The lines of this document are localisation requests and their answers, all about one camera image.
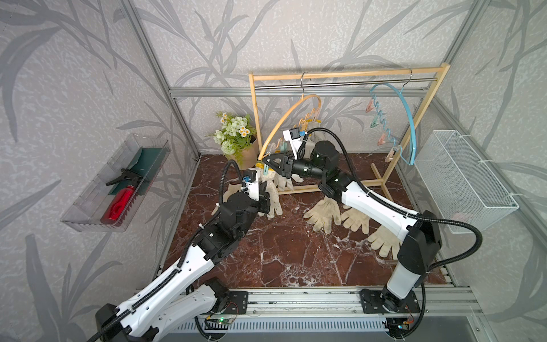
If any blue clip hanger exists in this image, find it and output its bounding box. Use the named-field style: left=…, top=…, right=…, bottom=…
left=365, top=69, right=418, bottom=167

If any wooden clothes rack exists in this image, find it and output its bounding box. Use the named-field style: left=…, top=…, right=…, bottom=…
left=248, top=63, right=450, bottom=200

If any clear plastic wall bin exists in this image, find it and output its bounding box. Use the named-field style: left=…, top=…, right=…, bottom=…
left=61, top=133, right=171, bottom=232

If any potted white flower plant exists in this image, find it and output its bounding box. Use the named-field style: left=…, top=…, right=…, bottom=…
left=212, top=112, right=259, bottom=170

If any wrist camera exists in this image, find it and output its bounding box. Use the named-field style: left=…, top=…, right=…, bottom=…
left=242, top=168, right=259, bottom=201
left=283, top=128, right=308, bottom=160

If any orange clip hanger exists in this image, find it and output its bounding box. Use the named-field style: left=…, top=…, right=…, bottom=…
left=257, top=71, right=323, bottom=168

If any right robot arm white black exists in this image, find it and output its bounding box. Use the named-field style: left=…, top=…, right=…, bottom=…
left=259, top=128, right=483, bottom=301

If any white wire mesh basket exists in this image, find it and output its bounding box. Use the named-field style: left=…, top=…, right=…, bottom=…
left=415, top=130, right=519, bottom=231

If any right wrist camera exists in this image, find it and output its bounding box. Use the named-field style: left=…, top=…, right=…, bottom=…
left=283, top=128, right=308, bottom=160

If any green dustpan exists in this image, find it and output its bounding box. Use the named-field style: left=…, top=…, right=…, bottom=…
left=106, top=148, right=169, bottom=196

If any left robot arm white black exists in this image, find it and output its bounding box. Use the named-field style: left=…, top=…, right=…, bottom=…
left=90, top=168, right=273, bottom=341

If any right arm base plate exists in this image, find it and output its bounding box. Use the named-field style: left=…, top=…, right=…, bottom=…
left=359, top=289, right=421, bottom=314

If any white glove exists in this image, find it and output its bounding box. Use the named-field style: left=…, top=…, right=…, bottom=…
left=250, top=167, right=283, bottom=219
left=367, top=225, right=401, bottom=260
left=212, top=184, right=242, bottom=215
left=273, top=173, right=303, bottom=192
left=341, top=205, right=370, bottom=235
left=303, top=198, right=341, bottom=234

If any red spray bottle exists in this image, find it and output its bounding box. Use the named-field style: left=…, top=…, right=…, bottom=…
left=101, top=185, right=136, bottom=226

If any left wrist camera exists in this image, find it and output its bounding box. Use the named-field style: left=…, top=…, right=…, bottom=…
left=242, top=168, right=259, bottom=201

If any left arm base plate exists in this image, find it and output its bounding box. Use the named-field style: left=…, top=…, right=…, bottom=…
left=207, top=291, right=249, bottom=315

